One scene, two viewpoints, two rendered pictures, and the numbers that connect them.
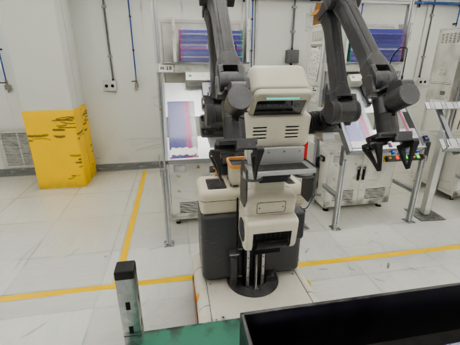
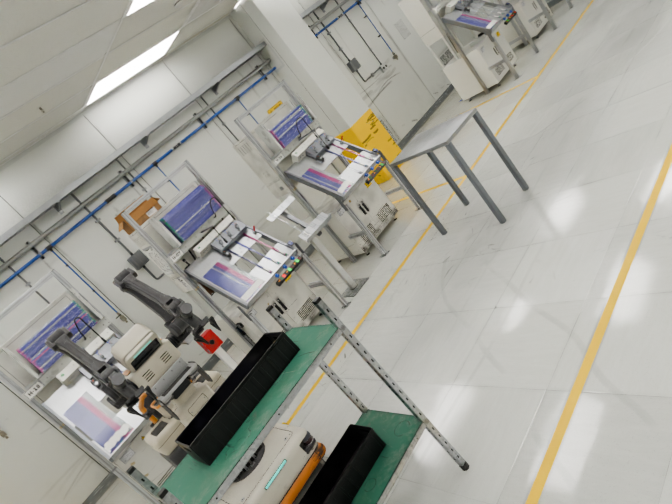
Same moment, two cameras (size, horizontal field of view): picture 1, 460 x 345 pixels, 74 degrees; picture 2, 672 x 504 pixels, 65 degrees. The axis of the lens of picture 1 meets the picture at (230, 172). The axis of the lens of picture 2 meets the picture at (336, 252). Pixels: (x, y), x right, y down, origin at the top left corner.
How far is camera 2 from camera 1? 186 cm
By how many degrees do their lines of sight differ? 21
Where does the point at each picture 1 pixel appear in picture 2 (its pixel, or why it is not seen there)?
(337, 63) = (153, 306)
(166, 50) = (19, 375)
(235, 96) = (115, 380)
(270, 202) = (195, 402)
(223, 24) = (79, 352)
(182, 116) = (87, 412)
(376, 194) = (309, 307)
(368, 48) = (156, 297)
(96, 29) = not seen: outside the picture
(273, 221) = not seen: hidden behind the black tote
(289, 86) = (140, 340)
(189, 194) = (158, 468)
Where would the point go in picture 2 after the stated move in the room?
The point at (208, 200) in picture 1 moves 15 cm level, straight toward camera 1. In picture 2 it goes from (163, 442) to (169, 448)
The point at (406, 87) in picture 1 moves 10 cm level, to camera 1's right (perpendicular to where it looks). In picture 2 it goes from (182, 307) to (198, 292)
